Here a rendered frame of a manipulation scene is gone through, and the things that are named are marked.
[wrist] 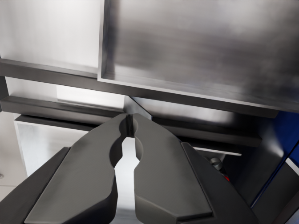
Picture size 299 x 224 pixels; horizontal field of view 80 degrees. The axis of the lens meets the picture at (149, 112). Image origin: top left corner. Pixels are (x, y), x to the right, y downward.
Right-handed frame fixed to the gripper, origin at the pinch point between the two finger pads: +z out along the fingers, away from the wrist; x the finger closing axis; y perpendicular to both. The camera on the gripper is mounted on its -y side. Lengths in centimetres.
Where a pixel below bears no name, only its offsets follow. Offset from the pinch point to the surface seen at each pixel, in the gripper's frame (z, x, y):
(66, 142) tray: 14.4, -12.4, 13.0
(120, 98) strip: 13.9, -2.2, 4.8
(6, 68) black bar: 12.8, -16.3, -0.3
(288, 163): 11.3, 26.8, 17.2
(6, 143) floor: 108, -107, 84
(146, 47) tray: 13.6, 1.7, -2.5
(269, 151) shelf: 12.7, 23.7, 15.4
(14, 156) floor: 108, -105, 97
